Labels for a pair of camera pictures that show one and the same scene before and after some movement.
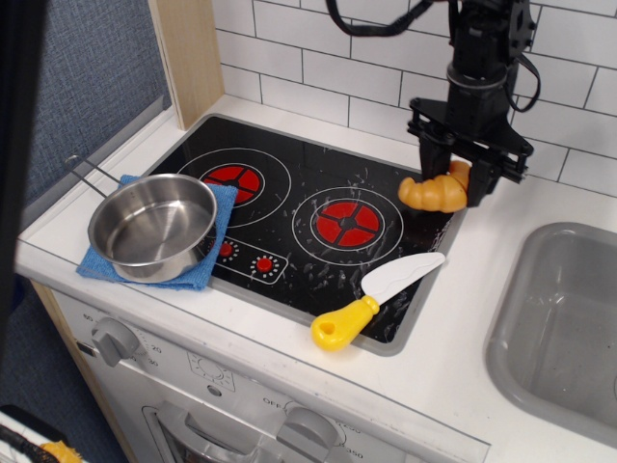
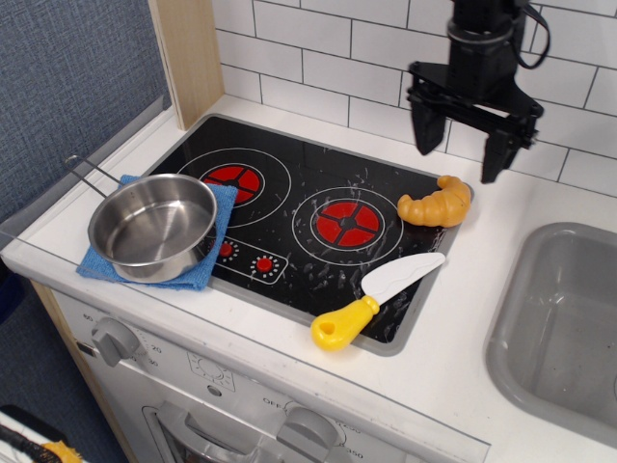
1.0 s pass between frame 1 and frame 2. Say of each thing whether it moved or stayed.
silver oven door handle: stayed
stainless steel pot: stayed
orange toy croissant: moved
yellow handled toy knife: stayed
